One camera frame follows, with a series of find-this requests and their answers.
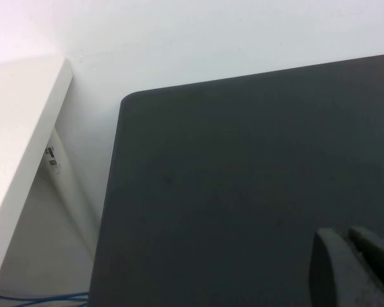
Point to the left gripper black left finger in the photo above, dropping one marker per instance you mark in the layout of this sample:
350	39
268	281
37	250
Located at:
336	275

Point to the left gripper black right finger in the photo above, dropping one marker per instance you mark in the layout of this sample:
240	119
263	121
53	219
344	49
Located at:
382	262

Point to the small black label sticker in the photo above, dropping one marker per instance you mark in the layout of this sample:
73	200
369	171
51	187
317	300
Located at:
50	152

